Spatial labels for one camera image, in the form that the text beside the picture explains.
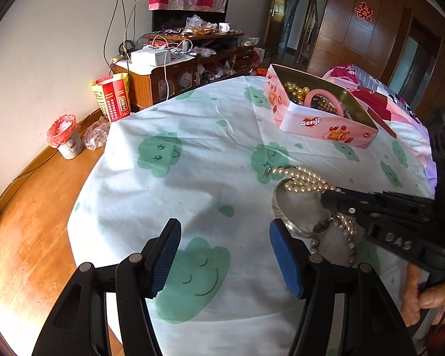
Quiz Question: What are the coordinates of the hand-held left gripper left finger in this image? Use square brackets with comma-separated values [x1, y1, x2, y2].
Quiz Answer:
[31, 218, 182, 356]

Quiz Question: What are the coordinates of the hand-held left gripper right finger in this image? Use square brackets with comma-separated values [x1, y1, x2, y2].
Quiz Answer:
[270, 219, 418, 356]

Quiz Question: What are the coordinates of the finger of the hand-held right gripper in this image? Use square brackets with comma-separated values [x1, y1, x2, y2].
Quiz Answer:
[332, 187, 438, 214]
[320, 192, 434, 232]

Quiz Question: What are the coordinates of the pearl bead necklace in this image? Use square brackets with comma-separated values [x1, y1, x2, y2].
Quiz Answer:
[263, 165, 358, 268]

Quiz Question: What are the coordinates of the silver metal bangle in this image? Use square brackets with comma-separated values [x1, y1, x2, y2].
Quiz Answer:
[272, 178, 336, 237]

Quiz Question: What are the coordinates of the pink tin box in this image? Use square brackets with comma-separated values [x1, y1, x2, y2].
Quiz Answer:
[265, 64, 379, 150]

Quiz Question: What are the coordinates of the brown bead bracelet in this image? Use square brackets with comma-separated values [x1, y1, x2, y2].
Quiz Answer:
[311, 96, 339, 115]

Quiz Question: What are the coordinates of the pink bangle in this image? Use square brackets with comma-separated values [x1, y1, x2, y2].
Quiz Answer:
[304, 88, 345, 119]

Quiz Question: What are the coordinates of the gold bead necklace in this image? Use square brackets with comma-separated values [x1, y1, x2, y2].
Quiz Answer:
[284, 81, 311, 106]

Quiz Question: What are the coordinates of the person's right hand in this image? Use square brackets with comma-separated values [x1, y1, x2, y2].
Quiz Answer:
[403, 263, 445, 328]

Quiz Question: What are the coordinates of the pink patchwork quilt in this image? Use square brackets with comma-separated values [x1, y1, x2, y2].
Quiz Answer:
[322, 63, 436, 190]

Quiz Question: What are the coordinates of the white green cloud tablecloth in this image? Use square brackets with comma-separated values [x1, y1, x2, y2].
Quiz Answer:
[67, 75, 436, 356]

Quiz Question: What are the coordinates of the mirrored wardrobe door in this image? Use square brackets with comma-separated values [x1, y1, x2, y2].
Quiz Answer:
[398, 17, 444, 101]

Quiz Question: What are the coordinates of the crumpled plastic bag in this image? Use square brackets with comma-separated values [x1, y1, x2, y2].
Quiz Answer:
[82, 116, 110, 151]

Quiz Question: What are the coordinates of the waste bin with red bag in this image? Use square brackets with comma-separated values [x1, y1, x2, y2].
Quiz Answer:
[47, 114, 84, 160]

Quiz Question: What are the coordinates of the wooden wardrobe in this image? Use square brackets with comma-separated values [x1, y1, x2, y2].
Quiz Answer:
[308, 0, 445, 112]

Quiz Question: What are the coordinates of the red yellow box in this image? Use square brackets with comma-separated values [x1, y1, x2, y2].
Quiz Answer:
[91, 73, 131, 122]

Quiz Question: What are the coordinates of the wooden television cabinet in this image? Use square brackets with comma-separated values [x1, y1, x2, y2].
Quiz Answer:
[113, 31, 256, 112]

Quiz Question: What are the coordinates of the dark wooden door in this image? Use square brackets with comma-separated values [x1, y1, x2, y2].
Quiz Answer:
[265, 0, 293, 65]

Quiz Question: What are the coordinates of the red paper decoration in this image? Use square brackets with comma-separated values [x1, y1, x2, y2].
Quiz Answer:
[354, 1, 373, 21]

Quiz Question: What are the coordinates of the white cardboard box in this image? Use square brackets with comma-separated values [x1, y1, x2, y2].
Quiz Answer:
[131, 48, 171, 66]

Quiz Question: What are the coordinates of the black television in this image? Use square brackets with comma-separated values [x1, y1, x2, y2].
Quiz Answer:
[152, 7, 227, 32]

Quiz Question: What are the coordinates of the black cable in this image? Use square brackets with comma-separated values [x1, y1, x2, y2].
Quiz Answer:
[104, 0, 138, 63]

